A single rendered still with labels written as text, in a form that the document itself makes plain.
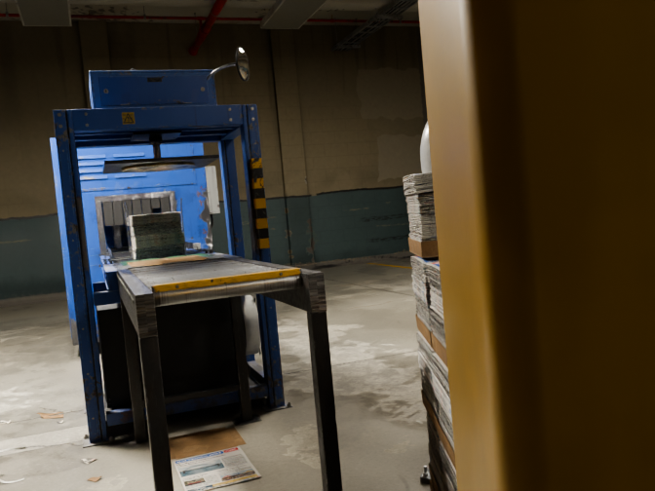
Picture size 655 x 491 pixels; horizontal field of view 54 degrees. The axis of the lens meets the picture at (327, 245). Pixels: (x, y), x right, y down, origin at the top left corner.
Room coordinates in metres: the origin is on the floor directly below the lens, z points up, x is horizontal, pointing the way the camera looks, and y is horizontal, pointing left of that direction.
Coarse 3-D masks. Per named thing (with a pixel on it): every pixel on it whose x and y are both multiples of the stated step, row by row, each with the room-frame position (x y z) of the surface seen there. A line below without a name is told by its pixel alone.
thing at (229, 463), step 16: (240, 448) 2.71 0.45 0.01; (176, 464) 2.61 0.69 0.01; (192, 464) 2.59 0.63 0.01; (208, 464) 2.58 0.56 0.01; (224, 464) 2.56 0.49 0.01; (240, 464) 2.54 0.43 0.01; (192, 480) 2.42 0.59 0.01; (208, 480) 2.41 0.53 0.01; (224, 480) 2.39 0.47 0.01; (240, 480) 2.38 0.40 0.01
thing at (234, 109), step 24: (72, 120) 2.99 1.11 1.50; (96, 120) 3.03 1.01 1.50; (120, 120) 3.06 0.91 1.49; (144, 120) 3.10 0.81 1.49; (168, 120) 3.14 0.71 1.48; (192, 120) 3.18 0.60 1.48; (216, 120) 3.22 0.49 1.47; (240, 120) 3.26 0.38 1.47; (96, 144) 3.59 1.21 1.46; (120, 144) 3.64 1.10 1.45; (144, 144) 3.71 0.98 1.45
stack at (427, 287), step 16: (416, 256) 1.86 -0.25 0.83; (416, 272) 1.84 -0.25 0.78; (432, 272) 1.54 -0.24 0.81; (416, 288) 1.84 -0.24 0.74; (432, 288) 1.62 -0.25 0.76; (416, 304) 1.92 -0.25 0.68; (432, 304) 1.62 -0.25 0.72; (432, 320) 1.61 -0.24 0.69; (416, 336) 1.93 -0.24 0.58; (432, 352) 1.66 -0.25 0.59; (432, 368) 1.67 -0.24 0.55; (432, 384) 1.69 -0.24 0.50; (448, 384) 1.43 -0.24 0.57; (432, 400) 1.74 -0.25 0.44; (448, 400) 1.42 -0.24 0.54; (448, 416) 1.44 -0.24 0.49; (432, 432) 1.84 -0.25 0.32; (448, 432) 1.51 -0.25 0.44; (432, 448) 1.88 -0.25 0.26; (432, 464) 1.88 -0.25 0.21; (448, 464) 1.52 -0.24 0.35; (448, 480) 1.57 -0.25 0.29
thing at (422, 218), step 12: (408, 180) 1.82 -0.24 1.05; (420, 180) 1.69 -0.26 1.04; (432, 180) 1.69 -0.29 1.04; (408, 192) 1.84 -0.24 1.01; (420, 192) 1.69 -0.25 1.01; (432, 192) 1.69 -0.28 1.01; (408, 204) 1.94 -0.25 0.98; (420, 204) 1.69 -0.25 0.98; (432, 204) 1.69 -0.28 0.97; (408, 216) 1.98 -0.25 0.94; (420, 216) 1.70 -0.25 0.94; (432, 216) 1.69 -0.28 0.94; (420, 228) 1.71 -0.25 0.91; (432, 228) 1.69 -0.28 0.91; (420, 240) 1.72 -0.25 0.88; (432, 240) 1.69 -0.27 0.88
